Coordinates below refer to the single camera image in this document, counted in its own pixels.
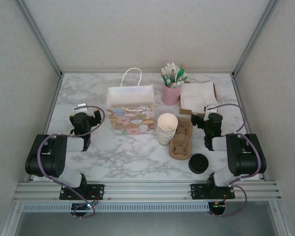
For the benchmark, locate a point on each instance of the brown pulp cup carrier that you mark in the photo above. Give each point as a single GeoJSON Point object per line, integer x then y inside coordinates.
{"type": "Point", "coordinates": [179, 148]}

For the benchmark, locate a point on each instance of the animal print paper gift bag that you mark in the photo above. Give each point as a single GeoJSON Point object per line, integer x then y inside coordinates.
{"type": "Point", "coordinates": [130, 123]}

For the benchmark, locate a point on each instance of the black plastic cup lid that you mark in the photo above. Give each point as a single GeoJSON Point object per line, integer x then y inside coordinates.
{"type": "Point", "coordinates": [199, 161]}

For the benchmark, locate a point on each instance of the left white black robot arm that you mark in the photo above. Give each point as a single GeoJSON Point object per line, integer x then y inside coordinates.
{"type": "Point", "coordinates": [49, 157]}

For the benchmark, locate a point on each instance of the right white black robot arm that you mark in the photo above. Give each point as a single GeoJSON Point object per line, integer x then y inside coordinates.
{"type": "Point", "coordinates": [245, 157]}

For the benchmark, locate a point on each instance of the brown cardboard napkin tray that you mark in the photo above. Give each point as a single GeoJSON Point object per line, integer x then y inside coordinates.
{"type": "Point", "coordinates": [184, 112]}

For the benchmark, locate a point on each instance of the stack of white napkins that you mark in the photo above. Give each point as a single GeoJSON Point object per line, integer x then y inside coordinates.
{"type": "Point", "coordinates": [197, 96]}

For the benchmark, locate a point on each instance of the pink cylindrical holder cup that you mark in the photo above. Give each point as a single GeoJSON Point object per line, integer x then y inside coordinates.
{"type": "Point", "coordinates": [170, 96]}

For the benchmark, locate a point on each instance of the stack of paper cups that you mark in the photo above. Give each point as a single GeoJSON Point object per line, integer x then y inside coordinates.
{"type": "Point", "coordinates": [166, 140]}

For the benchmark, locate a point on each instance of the brown wooden stirrer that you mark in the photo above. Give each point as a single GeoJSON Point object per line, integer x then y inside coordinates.
{"type": "Point", "coordinates": [182, 67]}

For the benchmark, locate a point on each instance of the white paper stick packet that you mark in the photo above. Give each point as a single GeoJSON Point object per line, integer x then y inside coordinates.
{"type": "Point", "coordinates": [170, 67]}
{"type": "Point", "coordinates": [165, 72]}

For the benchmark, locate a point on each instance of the small circuit board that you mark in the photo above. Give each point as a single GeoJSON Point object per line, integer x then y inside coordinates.
{"type": "Point", "coordinates": [79, 207]}
{"type": "Point", "coordinates": [217, 207]}

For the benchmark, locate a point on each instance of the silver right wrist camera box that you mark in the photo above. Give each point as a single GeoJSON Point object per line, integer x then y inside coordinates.
{"type": "Point", "coordinates": [211, 107]}

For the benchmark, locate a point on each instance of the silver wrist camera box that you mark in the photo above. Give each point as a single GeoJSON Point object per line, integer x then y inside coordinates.
{"type": "Point", "coordinates": [79, 106]}
{"type": "Point", "coordinates": [211, 107]}

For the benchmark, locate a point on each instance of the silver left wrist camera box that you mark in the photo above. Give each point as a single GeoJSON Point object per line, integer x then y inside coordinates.
{"type": "Point", "coordinates": [79, 106]}

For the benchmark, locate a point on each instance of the aluminium table side rail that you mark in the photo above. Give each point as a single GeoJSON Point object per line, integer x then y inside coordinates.
{"type": "Point", "coordinates": [47, 123]}
{"type": "Point", "coordinates": [239, 93]}

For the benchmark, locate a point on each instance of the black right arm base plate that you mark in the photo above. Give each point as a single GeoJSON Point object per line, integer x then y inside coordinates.
{"type": "Point", "coordinates": [199, 191]}

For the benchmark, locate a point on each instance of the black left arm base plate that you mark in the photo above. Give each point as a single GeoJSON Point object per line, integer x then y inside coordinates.
{"type": "Point", "coordinates": [98, 190]}

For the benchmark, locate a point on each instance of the aluminium front rail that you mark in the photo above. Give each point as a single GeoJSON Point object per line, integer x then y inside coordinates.
{"type": "Point", "coordinates": [150, 190]}

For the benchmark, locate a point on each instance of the aluminium frame post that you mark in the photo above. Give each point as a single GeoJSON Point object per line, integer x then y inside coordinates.
{"type": "Point", "coordinates": [40, 37]}
{"type": "Point", "coordinates": [255, 37]}

